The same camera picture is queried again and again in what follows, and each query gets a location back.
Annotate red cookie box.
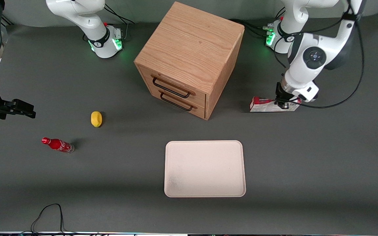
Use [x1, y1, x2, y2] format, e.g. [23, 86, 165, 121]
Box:
[250, 96, 303, 113]

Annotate beige rectangular tray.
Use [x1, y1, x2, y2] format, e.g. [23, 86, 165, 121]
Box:
[164, 140, 246, 198]

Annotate red cola bottle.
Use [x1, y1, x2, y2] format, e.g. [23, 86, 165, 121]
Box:
[41, 137, 75, 154]

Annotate yellow lemon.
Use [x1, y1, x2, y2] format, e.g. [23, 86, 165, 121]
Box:
[91, 111, 103, 128]

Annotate wooden cabinet drawer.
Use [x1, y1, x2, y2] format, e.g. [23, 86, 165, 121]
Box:
[138, 65, 207, 107]
[148, 86, 206, 119]

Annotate wooden two-drawer cabinet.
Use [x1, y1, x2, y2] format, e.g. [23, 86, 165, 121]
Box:
[134, 2, 245, 121]

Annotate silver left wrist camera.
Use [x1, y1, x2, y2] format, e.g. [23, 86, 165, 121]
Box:
[293, 82, 320, 103]

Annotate black left arm base cables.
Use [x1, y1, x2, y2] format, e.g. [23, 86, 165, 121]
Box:
[229, 7, 286, 37]

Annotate black arm base cables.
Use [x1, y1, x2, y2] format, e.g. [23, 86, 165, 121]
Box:
[103, 3, 136, 41]
[229, 7, 286, 37]

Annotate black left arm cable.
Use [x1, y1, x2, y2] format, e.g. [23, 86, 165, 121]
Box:
[273, 0, 366, 109]

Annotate black metal drawer handle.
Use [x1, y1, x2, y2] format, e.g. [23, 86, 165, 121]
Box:
[160, 91, 198, 111]
[152, 76, 196, 98]

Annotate black looped table cable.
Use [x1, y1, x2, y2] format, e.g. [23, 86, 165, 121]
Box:
[18, 203, 101, 236]

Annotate black right arm base cables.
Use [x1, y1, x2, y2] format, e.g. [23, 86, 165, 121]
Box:
[103, 3, 136, 41]

